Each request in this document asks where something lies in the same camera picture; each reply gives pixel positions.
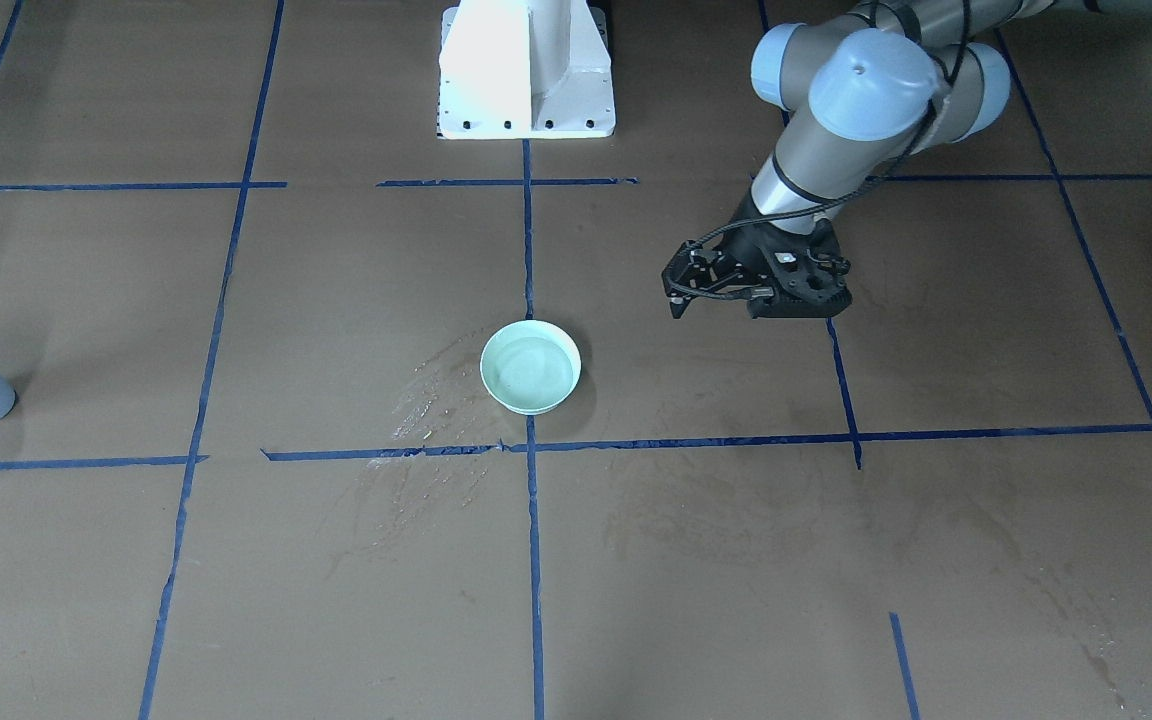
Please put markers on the mint green bowl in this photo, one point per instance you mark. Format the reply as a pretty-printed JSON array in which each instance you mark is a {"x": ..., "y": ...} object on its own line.
[{"x": 530, "y": 367}]

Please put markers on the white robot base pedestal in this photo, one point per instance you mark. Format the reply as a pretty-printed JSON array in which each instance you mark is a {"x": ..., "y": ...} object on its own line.
[{"x": 519, "y": 70}]

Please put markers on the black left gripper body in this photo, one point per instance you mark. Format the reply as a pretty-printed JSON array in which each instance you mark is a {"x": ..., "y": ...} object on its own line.
[{"x": 748, "y": 249}]

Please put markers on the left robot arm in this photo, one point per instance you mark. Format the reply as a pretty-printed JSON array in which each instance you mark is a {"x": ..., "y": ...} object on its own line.
[{"x": 862, "y": 92}]

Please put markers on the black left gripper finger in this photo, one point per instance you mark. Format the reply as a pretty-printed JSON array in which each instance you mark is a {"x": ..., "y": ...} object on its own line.
[
  {"x": 687, "y": 286},
  {"x": 694, "y": 259}
]

